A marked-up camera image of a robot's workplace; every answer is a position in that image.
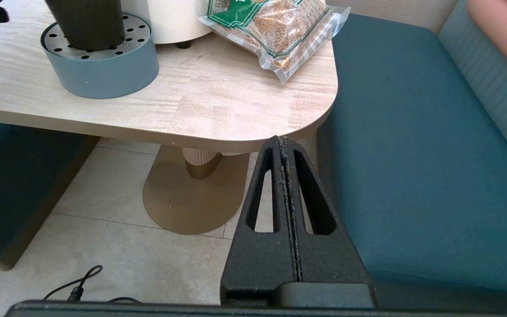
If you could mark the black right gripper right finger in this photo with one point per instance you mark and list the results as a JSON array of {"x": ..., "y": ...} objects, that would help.
[{"x": 328, "y": 259}]

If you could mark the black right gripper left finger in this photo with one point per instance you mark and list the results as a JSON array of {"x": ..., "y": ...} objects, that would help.
[{"x": 258, "y": 264}]

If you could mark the black plastic cup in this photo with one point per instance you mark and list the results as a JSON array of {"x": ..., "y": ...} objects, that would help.
[{"x": 86, "y": 24}]

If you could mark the blue perforated steel drip tray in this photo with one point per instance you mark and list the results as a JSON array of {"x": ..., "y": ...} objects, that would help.
[{"x": 104, "y": 75}]

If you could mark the teal upholstered booth bench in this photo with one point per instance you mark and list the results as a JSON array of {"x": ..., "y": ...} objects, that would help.
[
  {"x": 16, "y": 185},
  {"x": 434, "y": 176}
]

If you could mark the large dark tea dispenser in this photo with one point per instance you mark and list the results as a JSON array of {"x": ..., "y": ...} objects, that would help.
[{"x": 170, "y": 20}]

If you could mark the green grain snack bag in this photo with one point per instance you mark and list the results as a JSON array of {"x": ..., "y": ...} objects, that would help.
[{"x": 275, "y": 31}]

